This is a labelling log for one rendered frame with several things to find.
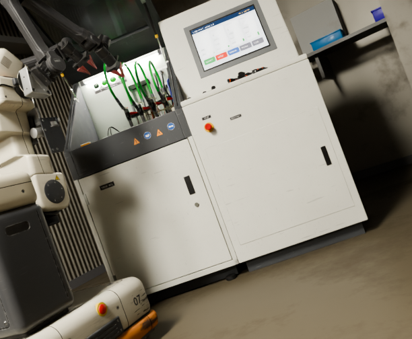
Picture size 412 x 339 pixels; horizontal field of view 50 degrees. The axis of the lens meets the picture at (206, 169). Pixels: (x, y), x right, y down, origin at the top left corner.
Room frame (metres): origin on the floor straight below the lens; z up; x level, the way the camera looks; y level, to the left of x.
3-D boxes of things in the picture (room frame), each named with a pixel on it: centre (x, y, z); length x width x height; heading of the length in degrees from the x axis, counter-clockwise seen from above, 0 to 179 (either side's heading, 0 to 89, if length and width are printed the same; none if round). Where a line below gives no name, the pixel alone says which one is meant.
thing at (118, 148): (2.39, 0.35, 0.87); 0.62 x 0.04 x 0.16; 83
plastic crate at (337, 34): (3.99, -1.45, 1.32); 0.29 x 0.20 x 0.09; 61
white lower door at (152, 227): (2.38, 0.36, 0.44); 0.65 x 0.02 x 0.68; 83
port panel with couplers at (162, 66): (2.86, 0.06, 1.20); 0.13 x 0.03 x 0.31; 83
